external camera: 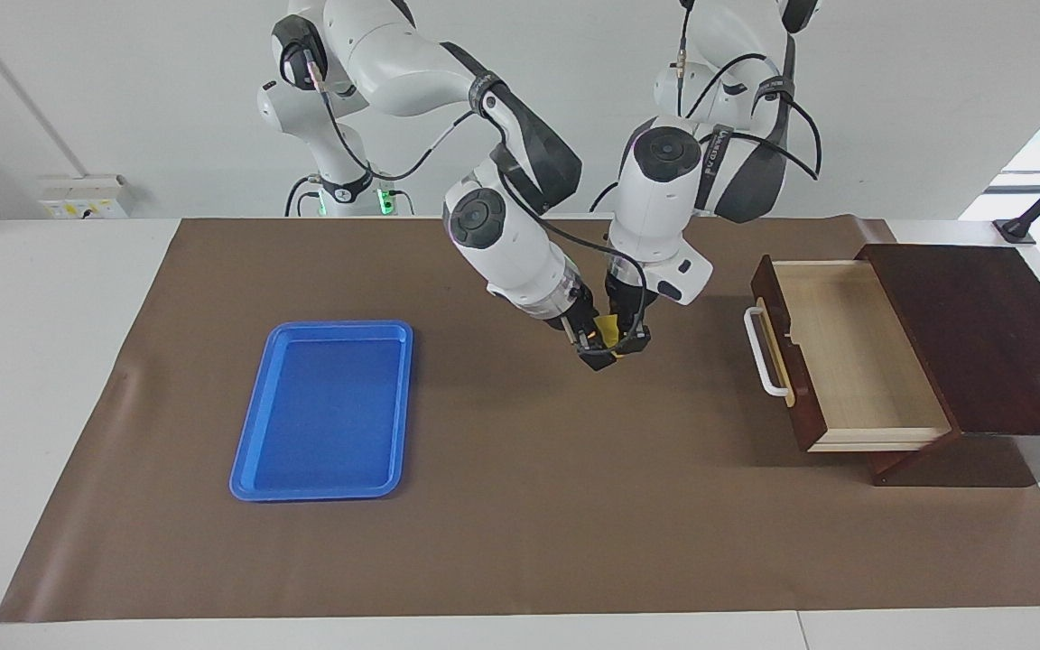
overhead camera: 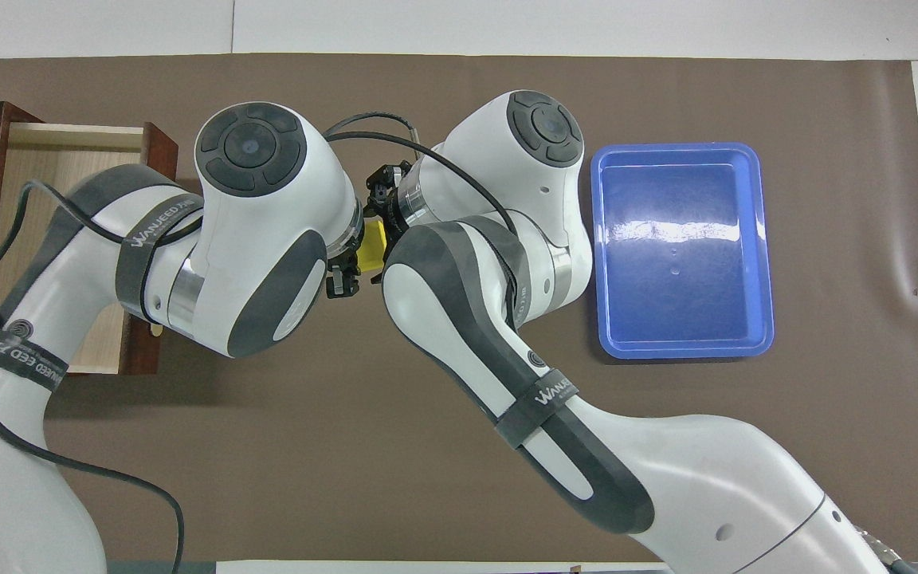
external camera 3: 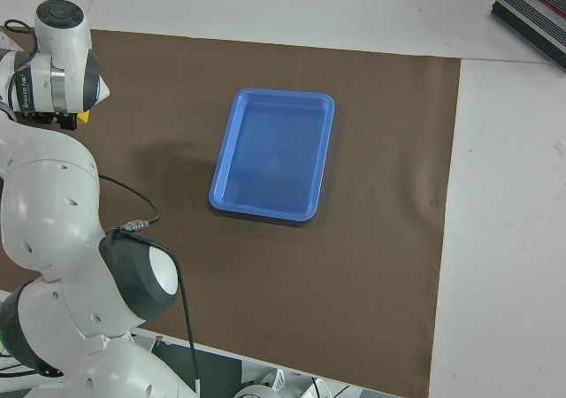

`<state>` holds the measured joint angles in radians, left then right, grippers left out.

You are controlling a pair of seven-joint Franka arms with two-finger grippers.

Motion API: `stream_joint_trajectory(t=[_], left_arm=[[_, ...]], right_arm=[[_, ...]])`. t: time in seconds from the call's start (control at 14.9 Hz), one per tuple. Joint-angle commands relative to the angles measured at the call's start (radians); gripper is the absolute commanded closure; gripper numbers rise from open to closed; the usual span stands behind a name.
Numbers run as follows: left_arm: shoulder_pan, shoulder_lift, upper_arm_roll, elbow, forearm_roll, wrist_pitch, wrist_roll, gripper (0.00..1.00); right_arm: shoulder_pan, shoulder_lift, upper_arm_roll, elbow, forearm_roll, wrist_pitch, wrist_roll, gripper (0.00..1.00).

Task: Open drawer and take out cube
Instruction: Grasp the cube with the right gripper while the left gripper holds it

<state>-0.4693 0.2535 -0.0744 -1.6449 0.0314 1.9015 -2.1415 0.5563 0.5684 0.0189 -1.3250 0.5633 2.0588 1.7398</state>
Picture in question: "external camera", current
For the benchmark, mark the wooden drawer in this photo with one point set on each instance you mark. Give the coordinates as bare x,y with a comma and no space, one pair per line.
854,361

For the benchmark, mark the blue plastic tray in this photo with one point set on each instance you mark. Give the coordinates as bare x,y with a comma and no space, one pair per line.
326,411

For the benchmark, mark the brown table mat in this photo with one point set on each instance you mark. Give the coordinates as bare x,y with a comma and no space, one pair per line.
484,506

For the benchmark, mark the white wall socket strip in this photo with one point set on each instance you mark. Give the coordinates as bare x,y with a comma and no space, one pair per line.
78,199

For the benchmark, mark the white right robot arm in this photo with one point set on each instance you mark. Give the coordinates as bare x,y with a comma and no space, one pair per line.
412,63

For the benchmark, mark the yellow cube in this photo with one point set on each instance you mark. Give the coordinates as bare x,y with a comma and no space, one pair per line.
608,329

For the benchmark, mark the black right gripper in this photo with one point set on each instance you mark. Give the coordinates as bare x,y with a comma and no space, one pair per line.
576,311

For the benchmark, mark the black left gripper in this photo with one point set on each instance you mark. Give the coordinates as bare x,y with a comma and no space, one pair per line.
630,287

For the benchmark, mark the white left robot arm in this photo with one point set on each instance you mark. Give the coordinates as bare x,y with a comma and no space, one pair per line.
664,199

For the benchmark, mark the dark wooden drawer cabinet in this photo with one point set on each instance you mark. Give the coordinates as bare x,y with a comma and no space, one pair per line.
998,343

